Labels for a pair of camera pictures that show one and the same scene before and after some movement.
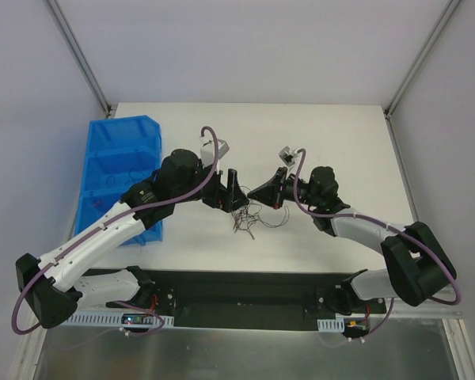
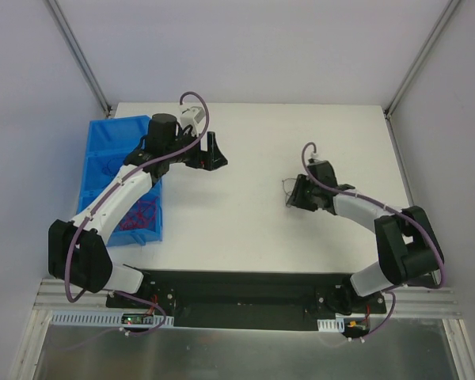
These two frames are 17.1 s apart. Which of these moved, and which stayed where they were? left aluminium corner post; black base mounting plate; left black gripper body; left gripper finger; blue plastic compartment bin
Moved: left gripper finger; left black gripper body
Stayed: left aluminium corner post; blue plastic compartment bin; black base mounting plate
